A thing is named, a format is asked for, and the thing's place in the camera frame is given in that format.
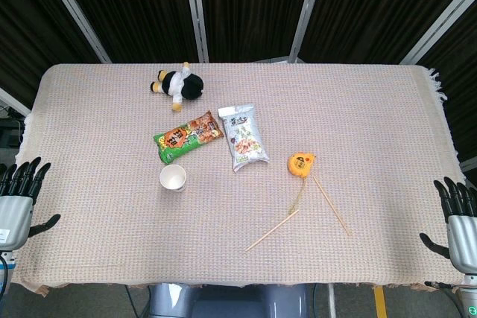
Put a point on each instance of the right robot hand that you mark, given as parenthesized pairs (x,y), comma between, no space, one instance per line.
(460,221)

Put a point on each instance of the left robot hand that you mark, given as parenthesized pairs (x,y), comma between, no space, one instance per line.
(14,213)

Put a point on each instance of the white paper cup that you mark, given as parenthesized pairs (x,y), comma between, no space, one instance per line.
(173,177)

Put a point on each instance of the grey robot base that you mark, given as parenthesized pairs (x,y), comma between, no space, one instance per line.
(227,301)

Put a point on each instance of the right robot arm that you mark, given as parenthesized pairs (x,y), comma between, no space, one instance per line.
(470,299)

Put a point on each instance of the wooden chopstick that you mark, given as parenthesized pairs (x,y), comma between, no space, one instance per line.
(331,205)
(272,230)

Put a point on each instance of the yellow tape measure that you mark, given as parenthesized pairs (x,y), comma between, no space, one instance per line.
(301,164)

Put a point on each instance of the green orange snack bag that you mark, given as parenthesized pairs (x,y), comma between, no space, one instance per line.
(188,136)

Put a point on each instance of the black white plush toy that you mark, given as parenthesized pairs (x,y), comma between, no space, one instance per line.
(178,85)

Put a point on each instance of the beige woven tablecloth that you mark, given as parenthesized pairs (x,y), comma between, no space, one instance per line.
(238,221)

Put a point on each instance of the silver white snack bag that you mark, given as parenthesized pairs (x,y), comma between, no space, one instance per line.
(243,139)

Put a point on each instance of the black pleated curtain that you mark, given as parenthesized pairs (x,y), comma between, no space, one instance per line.
(246,5)

